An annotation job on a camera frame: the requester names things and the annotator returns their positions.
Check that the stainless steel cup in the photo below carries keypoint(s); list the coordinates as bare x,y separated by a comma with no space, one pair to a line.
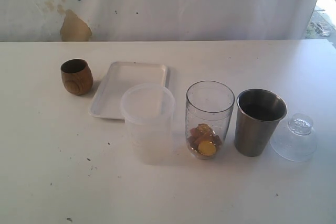
259,112

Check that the gold coin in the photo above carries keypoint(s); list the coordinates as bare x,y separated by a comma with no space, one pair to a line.
207,148

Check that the clear plastic shaker cup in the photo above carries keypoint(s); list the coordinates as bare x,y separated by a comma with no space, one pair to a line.
211,103

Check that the translucent plastic measuring cup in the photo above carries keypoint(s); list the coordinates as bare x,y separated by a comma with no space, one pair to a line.
148,110

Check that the brown wooden cubes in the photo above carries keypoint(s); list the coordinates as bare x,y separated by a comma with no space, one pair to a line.
202,133

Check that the brown wooden cup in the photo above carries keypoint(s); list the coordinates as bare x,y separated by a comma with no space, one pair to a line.
76,76

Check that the white rectangular tray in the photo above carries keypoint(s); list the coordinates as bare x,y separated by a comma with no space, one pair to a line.
120,77

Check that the clear plastic shaker lid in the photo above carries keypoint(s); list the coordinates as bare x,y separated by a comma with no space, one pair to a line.
294,138

